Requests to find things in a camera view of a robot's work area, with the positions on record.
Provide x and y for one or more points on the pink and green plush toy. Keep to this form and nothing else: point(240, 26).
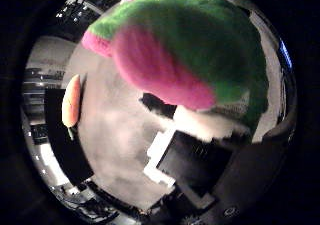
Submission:
point(186, 45)

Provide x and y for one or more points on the long orange carrot plush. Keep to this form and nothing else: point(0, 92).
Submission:
point(71, 101)

